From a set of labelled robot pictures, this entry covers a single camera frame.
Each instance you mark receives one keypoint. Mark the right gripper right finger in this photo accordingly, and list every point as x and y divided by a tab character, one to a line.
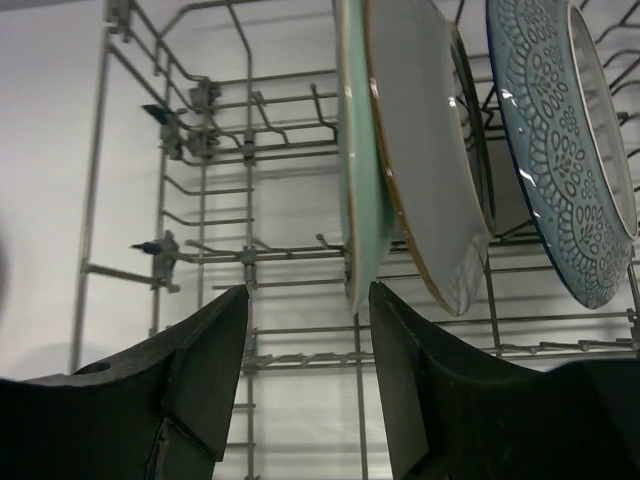
452	411

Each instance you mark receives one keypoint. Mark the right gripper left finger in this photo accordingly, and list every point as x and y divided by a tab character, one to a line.
160	409

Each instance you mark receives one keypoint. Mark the green plate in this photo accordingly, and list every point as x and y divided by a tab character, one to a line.
367	213

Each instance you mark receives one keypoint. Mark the grey plate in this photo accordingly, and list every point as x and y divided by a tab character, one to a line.
432	144

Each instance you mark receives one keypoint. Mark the blue patterned plate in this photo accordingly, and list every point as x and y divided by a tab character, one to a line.
566	143

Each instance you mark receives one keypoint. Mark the metal wire dish rack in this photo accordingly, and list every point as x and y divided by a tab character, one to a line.
219	217

